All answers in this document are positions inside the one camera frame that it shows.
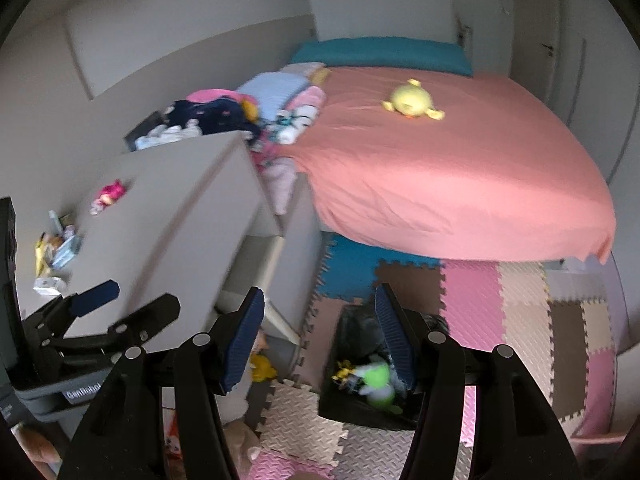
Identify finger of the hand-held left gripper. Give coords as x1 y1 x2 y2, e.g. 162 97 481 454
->
50 294 181 361
25 280 121 337

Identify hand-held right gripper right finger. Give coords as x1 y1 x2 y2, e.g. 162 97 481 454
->
374 282 583 480

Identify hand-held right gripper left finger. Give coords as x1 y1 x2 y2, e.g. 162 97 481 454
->
56 286 267 480

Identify white packet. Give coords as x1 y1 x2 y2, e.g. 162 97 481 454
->
32 277 66 296

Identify black trash bin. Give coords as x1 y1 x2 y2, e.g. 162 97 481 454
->
319 302 451 431

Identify yellow packet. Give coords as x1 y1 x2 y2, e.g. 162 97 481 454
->
35 232 61 278

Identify pink doll toy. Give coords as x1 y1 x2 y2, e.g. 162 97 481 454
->
90 179 126 216

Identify person's left hand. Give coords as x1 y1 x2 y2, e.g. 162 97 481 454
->
12 422 56 478

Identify small yellow floor toy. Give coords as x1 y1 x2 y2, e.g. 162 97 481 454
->
250 352 278 383

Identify green toy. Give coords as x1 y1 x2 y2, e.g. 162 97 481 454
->
357 364 397 407

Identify light blue box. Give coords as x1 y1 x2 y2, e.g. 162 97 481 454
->
50 235 83 268

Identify yellow black toy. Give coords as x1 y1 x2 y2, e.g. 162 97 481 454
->
332 360 359 391

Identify white cabinet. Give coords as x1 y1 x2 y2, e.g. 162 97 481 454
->
62 132 321 411

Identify small desk clutter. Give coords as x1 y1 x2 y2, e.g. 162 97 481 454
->
46 209 76 238

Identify tan cloth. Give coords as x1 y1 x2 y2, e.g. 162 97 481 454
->
220 420 263 480

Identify orange white package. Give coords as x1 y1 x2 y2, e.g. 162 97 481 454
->
165 410 184 461

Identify foam puzzle floor mat tiles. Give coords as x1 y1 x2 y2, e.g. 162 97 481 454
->
245 232 621 480

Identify pale pink hanging cloth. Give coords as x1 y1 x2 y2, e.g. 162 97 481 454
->
257 157 298 216

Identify bed with pink sheet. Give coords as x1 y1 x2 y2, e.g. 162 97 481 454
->
277 67 617 265

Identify navy garment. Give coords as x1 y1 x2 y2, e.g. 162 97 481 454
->
162 97 261 136

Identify yellow plush toy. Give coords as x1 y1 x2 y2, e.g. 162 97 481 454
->
382 79 446 121

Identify pink white folded clothes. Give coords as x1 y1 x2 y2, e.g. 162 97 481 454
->
250 85 326 171

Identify light blue folded blanket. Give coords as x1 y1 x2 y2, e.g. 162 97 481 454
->
236 72 311 121

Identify pastel folded blanket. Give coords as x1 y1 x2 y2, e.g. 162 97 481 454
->
280 62 331 83

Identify teal pillow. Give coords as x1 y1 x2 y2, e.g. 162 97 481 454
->
291 37 473 77

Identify grey wardrobe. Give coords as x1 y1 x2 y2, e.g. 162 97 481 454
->
510 0 637 186

